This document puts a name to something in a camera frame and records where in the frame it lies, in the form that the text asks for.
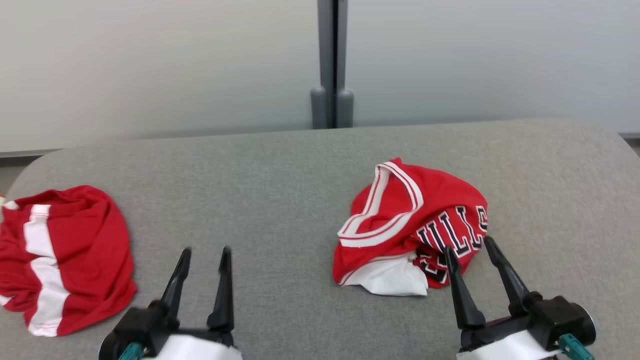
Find grey vertical partition post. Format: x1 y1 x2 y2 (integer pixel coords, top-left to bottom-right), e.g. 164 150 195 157
317 0 349 129

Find red Bulls basketball jersey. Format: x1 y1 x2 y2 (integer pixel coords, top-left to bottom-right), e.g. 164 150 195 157
332 157 489 297

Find teal right camera connector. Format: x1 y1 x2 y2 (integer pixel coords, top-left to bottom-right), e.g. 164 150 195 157
559 333 596 360

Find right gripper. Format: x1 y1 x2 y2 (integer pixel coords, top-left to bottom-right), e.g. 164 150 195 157
444 236 562 360

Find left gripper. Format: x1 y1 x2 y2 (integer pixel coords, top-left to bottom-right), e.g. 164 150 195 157
144 245 244 360

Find red shorts with white stripe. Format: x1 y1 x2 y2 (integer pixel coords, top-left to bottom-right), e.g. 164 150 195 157
0 185 138 338

